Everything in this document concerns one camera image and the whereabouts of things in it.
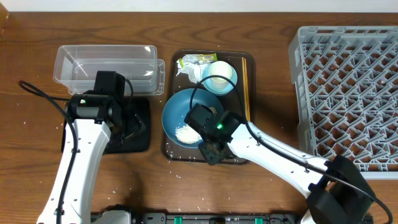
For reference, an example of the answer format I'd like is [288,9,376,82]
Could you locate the pile of white rice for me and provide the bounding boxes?
[175,124,202,144]

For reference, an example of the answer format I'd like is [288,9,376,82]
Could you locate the dark blue plate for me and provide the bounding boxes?
[162,88,224,149]

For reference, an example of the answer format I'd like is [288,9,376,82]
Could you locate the cream white cup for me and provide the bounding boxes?
[209,61,233,84]

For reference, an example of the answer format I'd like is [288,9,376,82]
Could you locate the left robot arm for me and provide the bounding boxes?
[37,71,150,223]

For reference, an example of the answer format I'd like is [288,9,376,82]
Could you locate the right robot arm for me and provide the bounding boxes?
[184,104,375,224]

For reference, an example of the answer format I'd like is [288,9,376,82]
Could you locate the grey dishwasher rack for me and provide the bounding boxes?
[289,26,397,180]

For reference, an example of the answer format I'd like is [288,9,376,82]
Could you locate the black plastic bin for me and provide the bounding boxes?
[63,94,150,157]

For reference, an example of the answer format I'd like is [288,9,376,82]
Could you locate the dark brown serving tray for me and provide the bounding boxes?
[162,50,256,163]

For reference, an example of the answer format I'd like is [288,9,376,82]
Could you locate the light blue small bowl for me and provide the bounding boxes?
[202,65,238,96]

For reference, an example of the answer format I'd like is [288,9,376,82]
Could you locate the clear plastic bin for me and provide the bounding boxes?
[53,45,165,96]

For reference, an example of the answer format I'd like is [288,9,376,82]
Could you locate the crumpled white green wrapper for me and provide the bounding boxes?
[177,54,218,83]

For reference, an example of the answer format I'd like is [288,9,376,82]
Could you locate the wooden chopstick right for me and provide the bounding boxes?
[243,58,251,123]

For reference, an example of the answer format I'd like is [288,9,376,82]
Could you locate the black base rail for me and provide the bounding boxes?
[132,213,299,224]

